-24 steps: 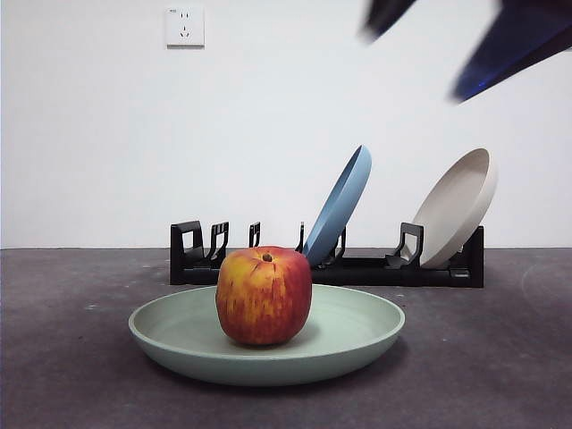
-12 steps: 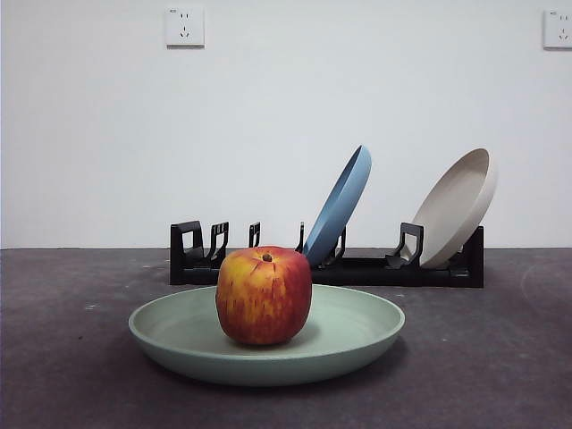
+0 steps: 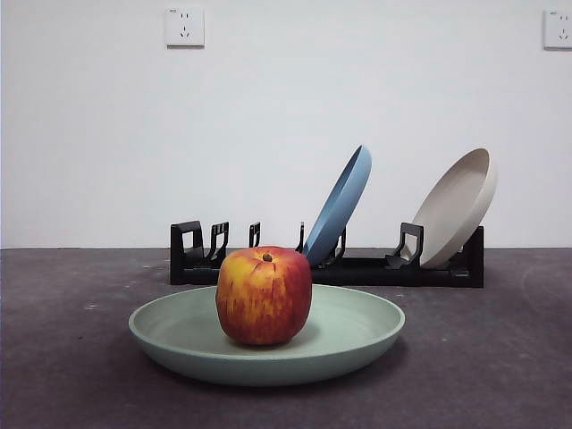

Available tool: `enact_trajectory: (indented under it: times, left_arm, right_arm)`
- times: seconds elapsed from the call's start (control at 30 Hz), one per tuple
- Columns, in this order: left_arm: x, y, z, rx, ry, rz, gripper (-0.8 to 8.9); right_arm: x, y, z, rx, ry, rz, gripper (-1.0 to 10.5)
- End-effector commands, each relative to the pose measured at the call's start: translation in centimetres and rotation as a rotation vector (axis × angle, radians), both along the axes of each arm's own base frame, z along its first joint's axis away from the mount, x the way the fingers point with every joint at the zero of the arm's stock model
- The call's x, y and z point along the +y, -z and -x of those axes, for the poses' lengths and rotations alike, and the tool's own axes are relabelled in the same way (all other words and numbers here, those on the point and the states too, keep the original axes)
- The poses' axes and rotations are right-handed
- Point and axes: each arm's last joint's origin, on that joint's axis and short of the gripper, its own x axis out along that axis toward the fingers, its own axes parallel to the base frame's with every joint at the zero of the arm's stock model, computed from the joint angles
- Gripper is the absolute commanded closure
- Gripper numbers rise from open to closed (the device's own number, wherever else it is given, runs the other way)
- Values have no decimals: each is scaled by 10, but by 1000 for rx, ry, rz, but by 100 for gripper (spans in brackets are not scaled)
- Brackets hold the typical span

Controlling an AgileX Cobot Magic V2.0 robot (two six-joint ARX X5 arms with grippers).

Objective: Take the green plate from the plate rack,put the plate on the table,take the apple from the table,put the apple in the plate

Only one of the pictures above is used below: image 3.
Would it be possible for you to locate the red yellow apple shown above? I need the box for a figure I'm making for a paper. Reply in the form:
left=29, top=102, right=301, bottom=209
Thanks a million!
left=215, top=245, right=313, bottom=348

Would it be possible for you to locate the green plate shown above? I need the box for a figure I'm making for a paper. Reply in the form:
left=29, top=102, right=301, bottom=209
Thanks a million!
left=128, top=284, right=407, bottom=387

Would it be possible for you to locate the blue plate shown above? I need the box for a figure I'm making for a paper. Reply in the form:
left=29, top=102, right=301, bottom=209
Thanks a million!
left=301, top=144, right=373, bottom=265

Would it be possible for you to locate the black plate rack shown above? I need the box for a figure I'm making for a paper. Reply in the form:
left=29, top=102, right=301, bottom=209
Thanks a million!
left=169, top=220, right=485, bottom=289

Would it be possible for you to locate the beige plate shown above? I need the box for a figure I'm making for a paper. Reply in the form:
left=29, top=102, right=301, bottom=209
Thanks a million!
left=410, top=147, right=499, bottom=270

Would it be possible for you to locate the white wall socket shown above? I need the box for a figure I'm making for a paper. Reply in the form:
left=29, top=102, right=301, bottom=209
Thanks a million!
left=543, top=8, right=572, bottom=51
left=165, top=6, right=206, bottom=49

